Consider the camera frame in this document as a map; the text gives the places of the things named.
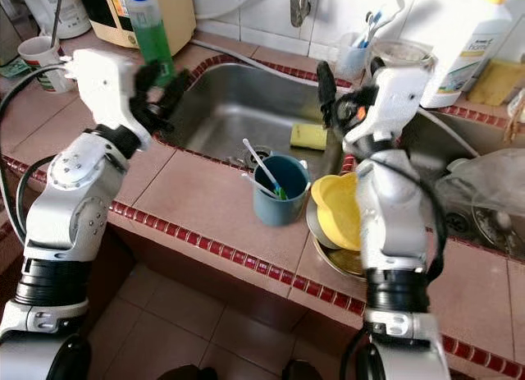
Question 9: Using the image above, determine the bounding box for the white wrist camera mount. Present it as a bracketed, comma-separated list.
[64, 48, 153, 151]
[343, 66, 431, 155]

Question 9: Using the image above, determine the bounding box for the thin white toothbrush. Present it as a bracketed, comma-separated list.
[242, 139, 284, 196]
[244, 173, 276, 192]

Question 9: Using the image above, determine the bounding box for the green paper packet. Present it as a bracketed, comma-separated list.
[0, 58, 32, 79]

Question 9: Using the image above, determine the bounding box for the clear plastic tub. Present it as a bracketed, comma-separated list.
[369, 37, 436, 73]

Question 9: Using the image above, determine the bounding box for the green dish soap bottle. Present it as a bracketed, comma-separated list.
[127, 0, 176, 87]

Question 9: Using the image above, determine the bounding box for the dark yellow sponge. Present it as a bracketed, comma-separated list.
[468, 58, 525, 108]

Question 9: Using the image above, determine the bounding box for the black robot left foot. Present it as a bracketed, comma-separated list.
[180, 365, 226, 380]

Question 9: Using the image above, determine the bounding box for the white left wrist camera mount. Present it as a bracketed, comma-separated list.
[64, 48, 153, 151]

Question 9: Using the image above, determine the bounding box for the black robot right foot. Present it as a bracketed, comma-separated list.
[283, 359, 337, 380]

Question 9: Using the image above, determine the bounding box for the light yellow sponge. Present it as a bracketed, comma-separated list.
[290, 123, 329, 150]

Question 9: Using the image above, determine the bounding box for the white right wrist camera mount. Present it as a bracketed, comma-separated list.
[343, 66, 431, 155]

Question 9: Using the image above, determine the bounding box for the black robot foot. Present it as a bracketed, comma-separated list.
[283, 359, 337, 380]
[180, 365, 226, 380]

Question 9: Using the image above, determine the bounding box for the steel sink basin with drain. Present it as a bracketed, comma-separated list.
[160, 56, 354, 177]

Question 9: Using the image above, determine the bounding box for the clear plastic bag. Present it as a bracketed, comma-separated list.
[435, 149, 525, 233]

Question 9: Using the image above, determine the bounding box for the white detergent bottle yellow cap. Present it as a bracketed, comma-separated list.
[418, 0, 516, 108]

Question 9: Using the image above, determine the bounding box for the beige water purifier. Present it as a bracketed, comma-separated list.
[80, 0, 198, 53]

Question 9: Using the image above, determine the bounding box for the stainless steel bowl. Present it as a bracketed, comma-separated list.
[305, 195, 368, 281]

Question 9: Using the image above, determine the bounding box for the steel sink basin under faucet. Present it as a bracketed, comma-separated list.
[398, 109, 525, 262]

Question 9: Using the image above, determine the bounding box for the thin metal stirrer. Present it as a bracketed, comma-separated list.
[52, 0, 66, 48]

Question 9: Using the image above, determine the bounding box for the white plastic jar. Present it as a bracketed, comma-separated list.
[18, 0, 91, 40]

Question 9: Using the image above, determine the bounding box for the blue handled toothbrush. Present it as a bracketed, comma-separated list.
[359, 9, 382, 48]

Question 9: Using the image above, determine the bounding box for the steel wall tap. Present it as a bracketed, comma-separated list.
[290, 0, 314, 28]

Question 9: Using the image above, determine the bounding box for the blue-grey mug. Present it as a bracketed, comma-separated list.
[253, 154, 311, 227]

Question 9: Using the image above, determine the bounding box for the white curved wall hose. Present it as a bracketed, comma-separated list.
[195, 0, 263, 21]

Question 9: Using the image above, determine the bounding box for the clear toothbrush cup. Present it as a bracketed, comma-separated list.
[338, 31, 370, 77]

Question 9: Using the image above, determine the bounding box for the yellow plastic bowl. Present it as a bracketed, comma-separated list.
[310, 173, 363, 251]

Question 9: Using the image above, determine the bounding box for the white printed mug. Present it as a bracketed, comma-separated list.
[18, 35, 75, 94]

